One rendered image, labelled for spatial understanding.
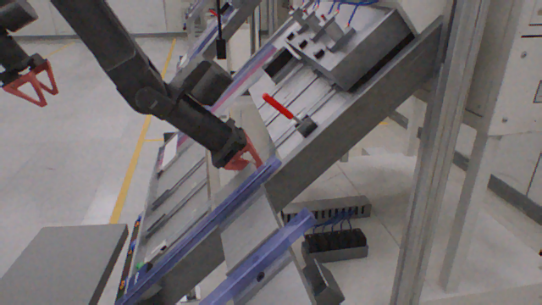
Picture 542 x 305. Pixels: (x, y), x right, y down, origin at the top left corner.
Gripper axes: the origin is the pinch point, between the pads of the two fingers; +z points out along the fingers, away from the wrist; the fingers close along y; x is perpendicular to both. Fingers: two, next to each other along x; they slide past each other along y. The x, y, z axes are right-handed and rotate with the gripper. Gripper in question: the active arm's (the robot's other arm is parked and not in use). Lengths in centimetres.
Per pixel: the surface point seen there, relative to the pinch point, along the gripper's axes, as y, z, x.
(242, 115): 134, 37, 20
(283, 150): -3.6, -0.5, -6.0
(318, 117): -3.6, 0.3, -14.4
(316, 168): -10.1, 2.9, -8.3
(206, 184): 9.7, -1.8, 13.0
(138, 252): 4.2, -5.4, 31.7
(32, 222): 134, -16, 143
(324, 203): 22.7, 35.0, 4.4
